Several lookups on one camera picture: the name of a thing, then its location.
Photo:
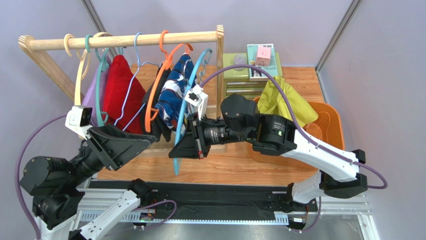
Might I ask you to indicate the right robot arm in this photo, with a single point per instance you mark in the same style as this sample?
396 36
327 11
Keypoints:
337 173

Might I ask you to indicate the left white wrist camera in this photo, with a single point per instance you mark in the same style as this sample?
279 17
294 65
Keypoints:
78 120

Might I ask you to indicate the black trousers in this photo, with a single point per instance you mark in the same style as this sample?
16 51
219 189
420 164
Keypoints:
158 126

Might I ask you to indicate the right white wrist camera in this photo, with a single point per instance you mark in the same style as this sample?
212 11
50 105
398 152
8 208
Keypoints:
199 99

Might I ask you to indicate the green drawer cabinet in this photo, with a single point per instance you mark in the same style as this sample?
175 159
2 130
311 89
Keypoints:
236 81

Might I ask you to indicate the yellow-green trousers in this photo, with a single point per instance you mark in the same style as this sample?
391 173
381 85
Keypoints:
271 102

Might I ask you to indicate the light blue wire hanger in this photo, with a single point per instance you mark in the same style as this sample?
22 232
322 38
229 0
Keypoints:
139 65

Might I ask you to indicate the wooden clothes rack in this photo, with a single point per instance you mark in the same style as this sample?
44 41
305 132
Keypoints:
37 49

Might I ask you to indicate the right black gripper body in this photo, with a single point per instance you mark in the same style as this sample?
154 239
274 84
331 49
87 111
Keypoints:
198 138

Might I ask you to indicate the orange plastic hanger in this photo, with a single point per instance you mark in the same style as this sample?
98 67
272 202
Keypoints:
150 112

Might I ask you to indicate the lavender trousers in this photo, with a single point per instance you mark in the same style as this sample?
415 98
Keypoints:
94 97

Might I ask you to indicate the cream plastic hanger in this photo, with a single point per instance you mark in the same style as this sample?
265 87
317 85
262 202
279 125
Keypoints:
83 67

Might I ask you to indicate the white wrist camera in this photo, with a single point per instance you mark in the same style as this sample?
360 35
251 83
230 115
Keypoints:
78 120
199 99

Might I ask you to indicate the sky blue plastic hanger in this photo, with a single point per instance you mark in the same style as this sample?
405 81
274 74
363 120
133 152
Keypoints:
199 70

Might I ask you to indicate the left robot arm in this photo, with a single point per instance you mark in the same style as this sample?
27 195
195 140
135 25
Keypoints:
53 183

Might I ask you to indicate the teal plastic hanger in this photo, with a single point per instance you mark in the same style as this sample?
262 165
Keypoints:
101 57

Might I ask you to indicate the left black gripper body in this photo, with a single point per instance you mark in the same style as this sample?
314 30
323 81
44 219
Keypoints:
99 151

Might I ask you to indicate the pink cube box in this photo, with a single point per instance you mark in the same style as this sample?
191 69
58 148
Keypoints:
263 56

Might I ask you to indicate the teal booklet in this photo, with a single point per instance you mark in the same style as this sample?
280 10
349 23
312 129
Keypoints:
271 67

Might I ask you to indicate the orange plastic basket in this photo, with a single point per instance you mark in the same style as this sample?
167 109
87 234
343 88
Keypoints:
326 128

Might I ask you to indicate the small clear jar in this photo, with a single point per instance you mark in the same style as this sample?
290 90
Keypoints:
240 59

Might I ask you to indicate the blue patterned trousers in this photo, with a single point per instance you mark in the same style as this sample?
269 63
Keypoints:
172 93

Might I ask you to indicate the red trousers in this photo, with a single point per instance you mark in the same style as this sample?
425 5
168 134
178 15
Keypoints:
119 77

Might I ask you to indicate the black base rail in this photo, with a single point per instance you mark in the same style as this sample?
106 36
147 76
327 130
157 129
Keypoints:
217 202

